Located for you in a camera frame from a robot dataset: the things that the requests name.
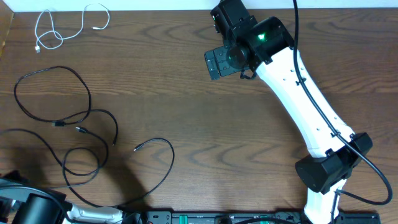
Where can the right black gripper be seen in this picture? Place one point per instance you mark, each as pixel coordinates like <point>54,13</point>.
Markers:
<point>220,54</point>

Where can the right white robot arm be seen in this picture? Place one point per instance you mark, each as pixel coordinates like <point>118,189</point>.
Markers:
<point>268,50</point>

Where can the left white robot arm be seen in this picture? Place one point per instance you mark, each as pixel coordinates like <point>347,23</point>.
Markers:
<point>22,203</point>

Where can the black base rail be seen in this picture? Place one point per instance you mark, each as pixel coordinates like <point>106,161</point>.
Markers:
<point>167,217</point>

